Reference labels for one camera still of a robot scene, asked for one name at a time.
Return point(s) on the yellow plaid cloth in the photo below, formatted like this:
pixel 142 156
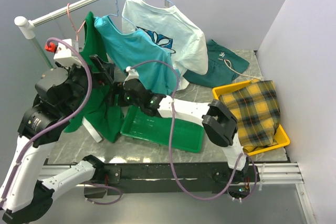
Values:
pixel 257 111

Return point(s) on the pink wire hanger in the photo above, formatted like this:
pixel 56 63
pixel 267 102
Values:
pixel 79 31

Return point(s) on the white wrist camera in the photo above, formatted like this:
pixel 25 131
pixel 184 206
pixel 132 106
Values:
pixel 63 55
pixel 131 74

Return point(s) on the green plastic tray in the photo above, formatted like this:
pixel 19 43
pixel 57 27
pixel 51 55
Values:
pixel 187 135

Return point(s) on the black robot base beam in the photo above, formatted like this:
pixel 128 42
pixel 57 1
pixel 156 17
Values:
pixel 120 179

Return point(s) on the turquoise t shirt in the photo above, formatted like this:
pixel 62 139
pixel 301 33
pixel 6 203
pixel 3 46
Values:
pixel 128 50

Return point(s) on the yellow plastic tray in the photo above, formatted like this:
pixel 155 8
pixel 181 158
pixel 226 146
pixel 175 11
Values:
pixel 280 139

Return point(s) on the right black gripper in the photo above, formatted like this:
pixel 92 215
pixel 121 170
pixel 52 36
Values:
pixel 121 93

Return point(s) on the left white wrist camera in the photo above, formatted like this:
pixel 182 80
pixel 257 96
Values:
pixel 63 55

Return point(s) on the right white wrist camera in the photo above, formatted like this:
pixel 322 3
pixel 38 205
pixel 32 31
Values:
pixel 131 74

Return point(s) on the green t shirt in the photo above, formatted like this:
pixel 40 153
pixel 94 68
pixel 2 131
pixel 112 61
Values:
pixel 105 116

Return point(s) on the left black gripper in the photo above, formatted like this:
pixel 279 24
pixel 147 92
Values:
pixel 104 75

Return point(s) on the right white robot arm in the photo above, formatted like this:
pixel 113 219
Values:
pixel 219 124

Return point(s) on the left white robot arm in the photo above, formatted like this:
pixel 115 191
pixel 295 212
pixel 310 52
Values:
pixel 25 197

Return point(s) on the white flower print t shirt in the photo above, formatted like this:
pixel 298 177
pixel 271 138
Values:
pixel 170 29

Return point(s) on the blue wire hanger left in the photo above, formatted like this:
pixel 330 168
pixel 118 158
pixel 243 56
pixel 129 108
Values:
pixel 118 13

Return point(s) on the dark teal shorts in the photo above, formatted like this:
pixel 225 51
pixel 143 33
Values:
pixel 224 66

